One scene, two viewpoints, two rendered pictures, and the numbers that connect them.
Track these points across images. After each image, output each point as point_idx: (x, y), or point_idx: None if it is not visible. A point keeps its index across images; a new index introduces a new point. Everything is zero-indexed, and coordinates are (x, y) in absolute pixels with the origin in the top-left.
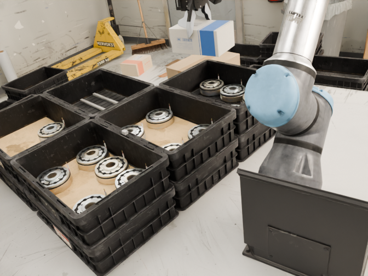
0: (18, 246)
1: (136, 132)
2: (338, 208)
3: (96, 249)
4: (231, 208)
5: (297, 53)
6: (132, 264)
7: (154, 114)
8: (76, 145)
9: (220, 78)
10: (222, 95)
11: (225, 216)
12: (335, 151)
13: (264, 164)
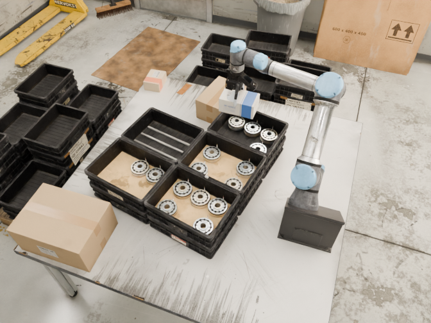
0: (150, 247)
1: (203, 169)
2: (328, 223)
3: (213, 248)
4: (265, 211)
5: (315, 157)
6: (222, 249)
7: (208, 152)
8: (169, 182)
9: None
10: (247, 132)
11: (263, 216)
12: None
13: (292, 197)
